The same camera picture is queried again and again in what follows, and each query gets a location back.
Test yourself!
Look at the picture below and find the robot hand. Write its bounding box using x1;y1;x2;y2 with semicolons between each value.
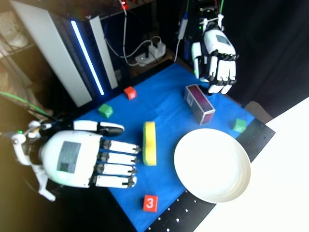
38;120;142;189
191;28;239;95

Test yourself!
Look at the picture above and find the grey box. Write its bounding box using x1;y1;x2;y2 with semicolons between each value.
183;84;216;126

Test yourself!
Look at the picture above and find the yellow green sponge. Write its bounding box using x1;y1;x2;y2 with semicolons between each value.
142;121;157;167

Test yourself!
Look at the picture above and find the white bowl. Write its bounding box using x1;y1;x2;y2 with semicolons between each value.
173;128;251;203

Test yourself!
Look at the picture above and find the white power strip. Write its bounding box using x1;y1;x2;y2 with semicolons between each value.
134;42;167;67

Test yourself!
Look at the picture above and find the blue cloth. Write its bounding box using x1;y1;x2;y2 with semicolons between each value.
73;62;256;232

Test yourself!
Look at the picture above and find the green cube printed eight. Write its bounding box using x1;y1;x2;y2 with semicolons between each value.
233;118;247;133

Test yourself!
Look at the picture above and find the red cube printed three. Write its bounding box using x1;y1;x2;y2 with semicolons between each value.
142;194;159;213

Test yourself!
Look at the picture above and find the white computer tower blue light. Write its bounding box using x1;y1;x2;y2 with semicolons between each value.
9;0;119;108

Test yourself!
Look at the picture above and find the white blue cable adapter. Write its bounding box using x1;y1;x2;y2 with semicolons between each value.
177;13;190;39

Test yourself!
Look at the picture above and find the white cable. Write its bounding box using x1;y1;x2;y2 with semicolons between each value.
122;7;143;67

